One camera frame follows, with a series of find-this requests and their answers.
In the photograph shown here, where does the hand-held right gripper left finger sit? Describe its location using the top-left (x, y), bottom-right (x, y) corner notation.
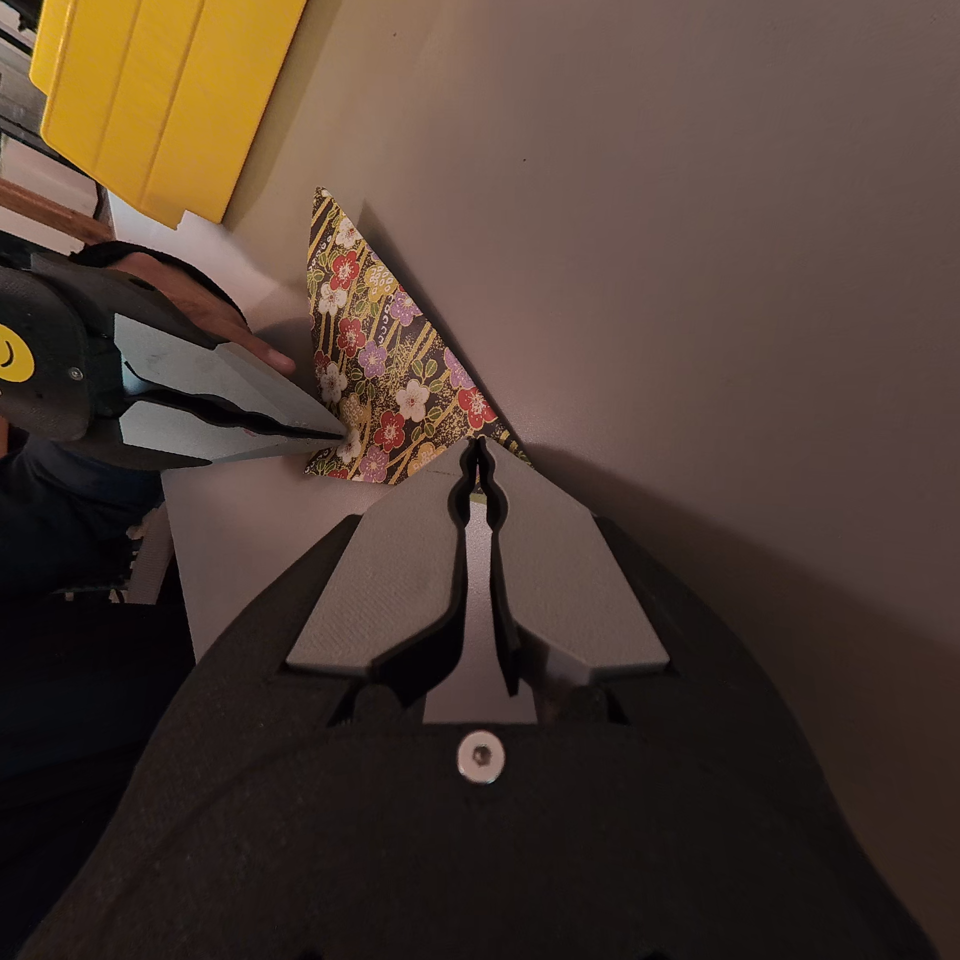
top-left (285, 437), bottom-right (481, 709)

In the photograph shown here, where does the person's dark clothing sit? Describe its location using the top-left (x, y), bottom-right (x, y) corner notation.
top-left (0, 416), bottom-right (198, 960)

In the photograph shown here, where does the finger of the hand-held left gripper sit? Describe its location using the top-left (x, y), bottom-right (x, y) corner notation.
top-left (120, 394), bottom-right (346, 469)
top-left (112, 312), bottom-right (349, 438)

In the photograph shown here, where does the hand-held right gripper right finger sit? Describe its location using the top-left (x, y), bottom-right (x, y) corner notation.
top-left (476, 437), bottom-right (672, 699)

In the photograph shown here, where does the floral origami paper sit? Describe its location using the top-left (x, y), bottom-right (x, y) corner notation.
top-left (303, 186), bottom-right (534, 487)

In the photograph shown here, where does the person's left hand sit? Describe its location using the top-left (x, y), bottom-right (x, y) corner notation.
top-left (122, 257), bottom-right (297, 375)

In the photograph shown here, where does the yellow plastic bin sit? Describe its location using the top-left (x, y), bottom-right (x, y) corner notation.
top-left (28, 0), bottom-right (309, 231)

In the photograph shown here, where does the brown wooden board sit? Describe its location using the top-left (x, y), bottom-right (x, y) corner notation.
top-left (0, 178), bottom-right (114, 246)

